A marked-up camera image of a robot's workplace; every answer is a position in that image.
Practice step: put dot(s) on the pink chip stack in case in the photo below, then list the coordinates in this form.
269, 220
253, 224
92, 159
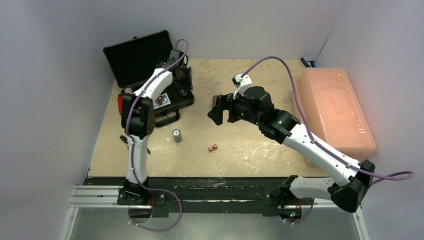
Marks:
128, 90

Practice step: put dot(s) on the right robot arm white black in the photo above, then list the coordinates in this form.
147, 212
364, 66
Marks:
348, 180

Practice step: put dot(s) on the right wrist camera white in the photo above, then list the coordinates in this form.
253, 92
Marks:
242, 83

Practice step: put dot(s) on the card deck lower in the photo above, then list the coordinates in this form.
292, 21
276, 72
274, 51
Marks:
161, 101

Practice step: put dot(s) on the black poker set case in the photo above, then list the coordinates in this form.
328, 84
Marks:
134, 61

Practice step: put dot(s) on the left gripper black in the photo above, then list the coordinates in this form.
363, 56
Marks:
187, 84

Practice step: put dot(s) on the pink translucent plastic storage box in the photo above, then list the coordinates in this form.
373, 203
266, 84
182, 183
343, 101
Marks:
327, 99

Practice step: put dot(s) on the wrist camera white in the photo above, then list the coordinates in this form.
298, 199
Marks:
242, 83
175, 54

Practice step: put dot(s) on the black pliers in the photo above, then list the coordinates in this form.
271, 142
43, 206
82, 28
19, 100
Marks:
125, 141

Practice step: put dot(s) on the purple poker chip stack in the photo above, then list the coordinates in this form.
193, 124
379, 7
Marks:
184, 93

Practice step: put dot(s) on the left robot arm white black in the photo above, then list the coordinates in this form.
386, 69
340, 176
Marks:
138, 121

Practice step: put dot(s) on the blue clamp at wall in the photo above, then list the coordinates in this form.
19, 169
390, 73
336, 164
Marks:
306, 63

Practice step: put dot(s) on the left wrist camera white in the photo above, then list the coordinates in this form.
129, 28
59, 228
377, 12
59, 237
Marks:
175, 54

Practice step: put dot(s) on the brown poker chip stack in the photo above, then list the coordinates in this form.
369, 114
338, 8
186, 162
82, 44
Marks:
214, 101

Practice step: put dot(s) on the grey poker chip stack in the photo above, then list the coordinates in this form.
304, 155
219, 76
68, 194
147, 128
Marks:
177, 135

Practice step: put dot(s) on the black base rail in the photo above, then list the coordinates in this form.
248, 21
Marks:
268, 196

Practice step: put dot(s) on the red black handled tool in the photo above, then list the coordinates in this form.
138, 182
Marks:
120, 103

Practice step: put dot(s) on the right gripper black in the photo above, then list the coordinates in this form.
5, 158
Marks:
227, 108

